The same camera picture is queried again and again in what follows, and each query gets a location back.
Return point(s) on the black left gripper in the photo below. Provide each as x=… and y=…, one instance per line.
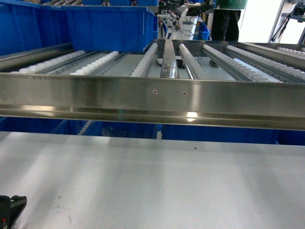
x=11, y=209

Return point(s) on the blue bin under shelf left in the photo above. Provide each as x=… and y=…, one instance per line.
x=79, y=127

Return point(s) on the blue bin under shelf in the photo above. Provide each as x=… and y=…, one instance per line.
x=79, y=127
x=233, y=135

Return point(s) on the blue bin under shelf right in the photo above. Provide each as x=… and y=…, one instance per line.
x=233, y=135

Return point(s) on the stainless steel roller shelf rack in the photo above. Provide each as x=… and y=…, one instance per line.
x=171, y=82

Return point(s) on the large blue bin on rack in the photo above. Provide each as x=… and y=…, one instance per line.
x=26, y=26

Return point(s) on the small blue background bin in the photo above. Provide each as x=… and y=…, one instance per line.
x=201, y=32

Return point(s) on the person in green shirt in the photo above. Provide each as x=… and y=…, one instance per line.
x=226, y=16

